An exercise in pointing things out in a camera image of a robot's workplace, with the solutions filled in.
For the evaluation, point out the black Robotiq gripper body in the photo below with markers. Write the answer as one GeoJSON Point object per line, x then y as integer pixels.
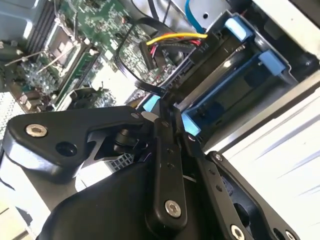
{"type": "Point", "coordinates": [107, 212]}

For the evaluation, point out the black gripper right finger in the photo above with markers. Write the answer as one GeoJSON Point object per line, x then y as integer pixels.
{"type": "Point", "coordinates": [217, 180]}

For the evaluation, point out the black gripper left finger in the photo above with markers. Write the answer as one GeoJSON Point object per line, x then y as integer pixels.
{"type": "Point", "coordinates": [62, 127]}

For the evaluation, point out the hard disk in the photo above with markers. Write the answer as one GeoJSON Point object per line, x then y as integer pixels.
{"type": "Point", "coordinates": [215, 62]}

